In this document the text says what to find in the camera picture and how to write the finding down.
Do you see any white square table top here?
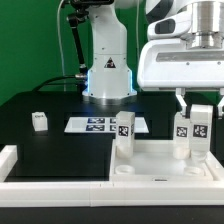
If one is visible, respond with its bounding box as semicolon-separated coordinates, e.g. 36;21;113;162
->
109;140;214;182

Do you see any white U-shaped obstacle fence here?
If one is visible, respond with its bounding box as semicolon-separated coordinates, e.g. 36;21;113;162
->
0;145;224;207

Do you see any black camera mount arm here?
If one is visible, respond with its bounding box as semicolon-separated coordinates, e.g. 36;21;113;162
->
67;13;88;80

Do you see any white hanging cable right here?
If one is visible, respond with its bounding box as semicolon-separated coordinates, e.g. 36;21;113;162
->
134;6;142;64

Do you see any white fiducial tag sheet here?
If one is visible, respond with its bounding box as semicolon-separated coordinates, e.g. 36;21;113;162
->
63;116;150;134

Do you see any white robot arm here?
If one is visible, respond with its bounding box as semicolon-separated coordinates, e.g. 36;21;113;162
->
60;0;224;116

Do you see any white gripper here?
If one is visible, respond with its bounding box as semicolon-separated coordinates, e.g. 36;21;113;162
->
137;13;224;118

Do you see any white hanging cable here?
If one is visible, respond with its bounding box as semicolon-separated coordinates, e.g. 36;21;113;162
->
56;0;68;93
134;6;142;64

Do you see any white hanging cable left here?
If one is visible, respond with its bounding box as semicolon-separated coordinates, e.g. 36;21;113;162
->
56;0;68;93

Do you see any black cable at base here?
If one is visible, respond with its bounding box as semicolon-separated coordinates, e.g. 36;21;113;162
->
32;75;88;93

